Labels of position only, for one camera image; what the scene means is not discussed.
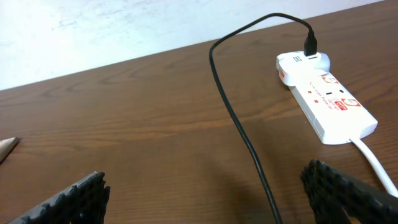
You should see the white USB charger adapter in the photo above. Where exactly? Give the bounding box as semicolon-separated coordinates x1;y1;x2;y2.
276;51;331;86

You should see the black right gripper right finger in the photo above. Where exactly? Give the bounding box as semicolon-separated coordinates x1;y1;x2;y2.
300;160;397;224

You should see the black USB charging cable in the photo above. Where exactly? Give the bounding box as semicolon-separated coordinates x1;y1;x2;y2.
208;12;318;224

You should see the white power strip cord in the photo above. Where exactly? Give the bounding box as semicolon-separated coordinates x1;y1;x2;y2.
349;138;398;198

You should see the Galaxy S25 Ultra smartphone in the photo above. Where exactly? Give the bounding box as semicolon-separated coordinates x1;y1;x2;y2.
0;137;20;164

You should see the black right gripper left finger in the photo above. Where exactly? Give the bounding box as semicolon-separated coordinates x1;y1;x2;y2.
10;172;110;224

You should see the white power strip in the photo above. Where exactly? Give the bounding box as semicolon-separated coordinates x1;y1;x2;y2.
290;73;378;145

